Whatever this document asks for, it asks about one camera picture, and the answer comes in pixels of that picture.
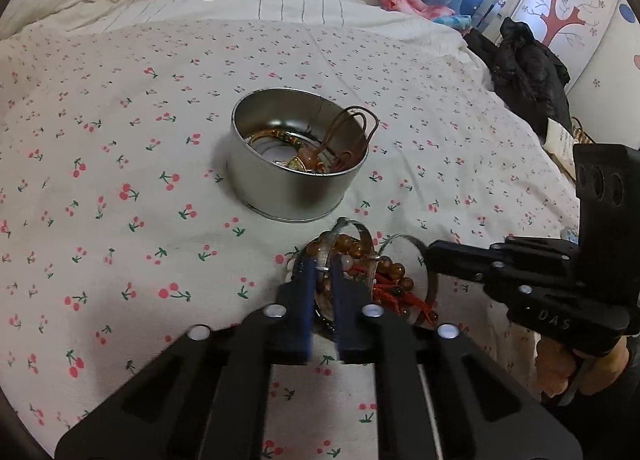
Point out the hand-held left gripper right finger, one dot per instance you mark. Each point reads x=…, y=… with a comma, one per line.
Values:
x=342, y=315

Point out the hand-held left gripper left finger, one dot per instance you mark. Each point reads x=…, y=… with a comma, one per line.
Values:
x=306, y=310

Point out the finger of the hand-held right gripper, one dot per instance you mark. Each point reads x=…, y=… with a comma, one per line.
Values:
x=460, y=252
x=495, y=282

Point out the silver metal bangle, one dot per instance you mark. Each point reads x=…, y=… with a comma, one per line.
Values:
x=430, y=290
x=361, y=229

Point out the round silver metal tin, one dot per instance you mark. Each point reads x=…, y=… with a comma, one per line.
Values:
x=280, y=190

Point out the person's right hand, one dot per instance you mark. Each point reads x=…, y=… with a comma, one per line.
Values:
x=550, y=365

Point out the white paper bag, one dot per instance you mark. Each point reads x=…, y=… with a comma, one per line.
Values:
x=560, y=140

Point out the black jacket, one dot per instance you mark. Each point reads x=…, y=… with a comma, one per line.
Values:
x=530, y=75

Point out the light blue cloth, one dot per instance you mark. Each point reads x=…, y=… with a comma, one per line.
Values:
x=452, y=21

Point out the cherry print bedsheet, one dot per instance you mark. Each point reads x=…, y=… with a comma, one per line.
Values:
x=125, y=140

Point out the white wardrobe with tree decal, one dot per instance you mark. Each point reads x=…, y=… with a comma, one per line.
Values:
x=565, y=15

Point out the white striped quilt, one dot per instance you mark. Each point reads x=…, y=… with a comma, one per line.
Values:
x=300, y=0

